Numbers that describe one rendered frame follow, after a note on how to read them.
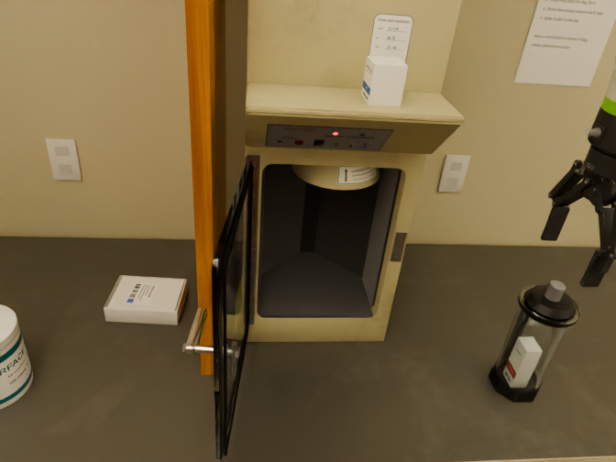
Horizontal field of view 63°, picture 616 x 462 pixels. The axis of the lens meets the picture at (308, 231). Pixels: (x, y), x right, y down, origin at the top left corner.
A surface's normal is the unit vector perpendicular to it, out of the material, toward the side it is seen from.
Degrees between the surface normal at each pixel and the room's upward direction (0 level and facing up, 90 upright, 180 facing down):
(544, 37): 90
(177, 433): 0
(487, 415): 0
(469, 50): 90
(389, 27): 90
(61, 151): 90
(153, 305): 0
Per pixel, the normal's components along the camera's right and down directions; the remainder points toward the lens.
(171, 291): 0.08, -0.84
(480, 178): 0.09, 0.54
